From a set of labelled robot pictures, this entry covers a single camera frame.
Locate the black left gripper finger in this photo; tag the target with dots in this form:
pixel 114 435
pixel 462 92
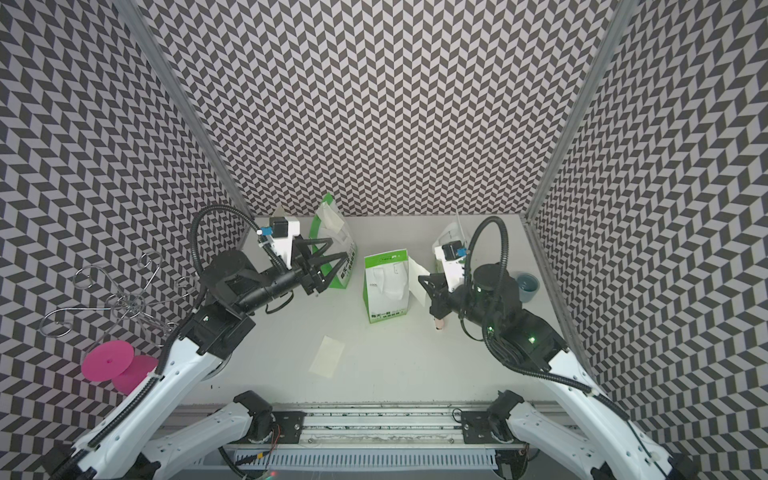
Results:
pixel 320 271
pixel 311 254

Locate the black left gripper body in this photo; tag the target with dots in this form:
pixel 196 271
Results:
pixel 284 282

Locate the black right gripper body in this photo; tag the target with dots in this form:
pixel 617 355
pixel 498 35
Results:
pixel 464 303

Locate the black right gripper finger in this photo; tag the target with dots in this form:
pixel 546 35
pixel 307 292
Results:
pixel 441 307
pixel 435 284

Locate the pale receipt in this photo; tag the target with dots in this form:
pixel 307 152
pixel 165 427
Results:
pixel 327 357
pixel 415 271

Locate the green white tea bag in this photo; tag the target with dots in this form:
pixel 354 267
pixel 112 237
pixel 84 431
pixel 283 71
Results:
pixel 386 285
pixel 455 237
pixel 329 223

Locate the navy and cream tote bag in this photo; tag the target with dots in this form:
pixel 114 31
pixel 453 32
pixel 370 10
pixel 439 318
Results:
pixel 280 223

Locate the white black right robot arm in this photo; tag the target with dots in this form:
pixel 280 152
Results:
pixel 475 284

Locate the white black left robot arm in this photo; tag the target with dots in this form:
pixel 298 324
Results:
pixel 122 446

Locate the blue-grey ceramic cup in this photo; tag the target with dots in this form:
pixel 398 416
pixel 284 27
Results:
pixel 529 286

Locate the pink plastic disc spool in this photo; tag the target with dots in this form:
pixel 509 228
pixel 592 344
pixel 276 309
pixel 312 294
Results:
pixel 116 361

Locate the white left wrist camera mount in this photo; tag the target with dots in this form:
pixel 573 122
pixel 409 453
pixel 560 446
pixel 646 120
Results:
pixel 277 239

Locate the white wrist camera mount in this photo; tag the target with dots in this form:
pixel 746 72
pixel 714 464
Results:
pixel 277 239
pixel 453 270

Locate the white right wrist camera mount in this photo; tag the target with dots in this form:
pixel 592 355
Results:
pixel 453 270

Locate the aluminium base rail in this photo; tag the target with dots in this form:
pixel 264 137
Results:
pixel 395 440

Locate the silver wire rack stand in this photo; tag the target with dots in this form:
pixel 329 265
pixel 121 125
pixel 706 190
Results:
pixel 122 307

